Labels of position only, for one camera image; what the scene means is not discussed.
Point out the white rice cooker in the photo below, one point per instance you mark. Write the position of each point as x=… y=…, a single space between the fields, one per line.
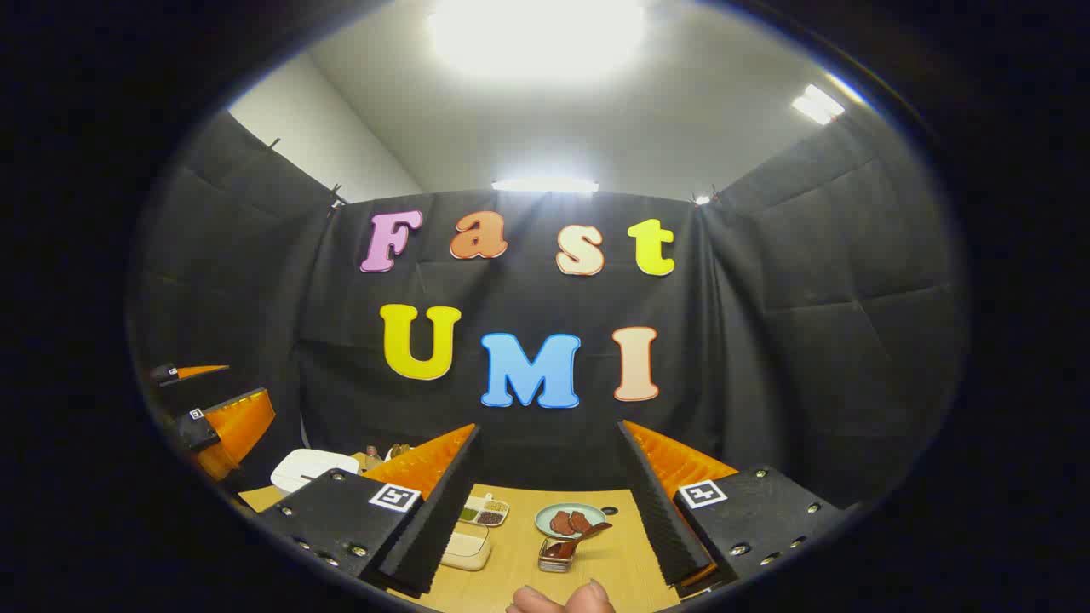
x=306 y=466

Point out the dark wooden spoon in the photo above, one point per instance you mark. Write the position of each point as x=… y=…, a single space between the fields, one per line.
x=588 y=535

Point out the ceiling light panel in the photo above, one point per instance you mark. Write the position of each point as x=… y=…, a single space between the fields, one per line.
x=545 y=185
x=817 y=104
x=536 y=38

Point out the clear rice container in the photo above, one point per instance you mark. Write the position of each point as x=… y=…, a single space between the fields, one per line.
x=464 y=558

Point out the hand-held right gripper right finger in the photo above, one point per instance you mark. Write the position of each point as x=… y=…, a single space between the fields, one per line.
x=660 y=519

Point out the white divided bean tray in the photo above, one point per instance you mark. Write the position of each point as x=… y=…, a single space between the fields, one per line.
x=474 y=504

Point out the plastic bottle red label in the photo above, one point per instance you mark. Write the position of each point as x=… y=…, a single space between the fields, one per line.
x=373 y=455

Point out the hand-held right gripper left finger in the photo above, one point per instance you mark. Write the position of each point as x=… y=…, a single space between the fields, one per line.
x=443 y=519

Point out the red meat slice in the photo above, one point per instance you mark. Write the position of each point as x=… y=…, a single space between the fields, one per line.
x=581 y=521
x=560 y=524

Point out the pile of red beans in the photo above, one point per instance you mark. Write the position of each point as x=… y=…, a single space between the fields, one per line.
x=490 y=517

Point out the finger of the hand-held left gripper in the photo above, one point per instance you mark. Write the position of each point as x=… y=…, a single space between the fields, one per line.
x=238 y=426
x=200 y=371

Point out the black backdrop cloth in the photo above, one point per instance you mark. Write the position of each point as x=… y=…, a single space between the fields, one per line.
x=766 y=340

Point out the pale green plate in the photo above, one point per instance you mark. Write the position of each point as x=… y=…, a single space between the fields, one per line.
x=545 y=515

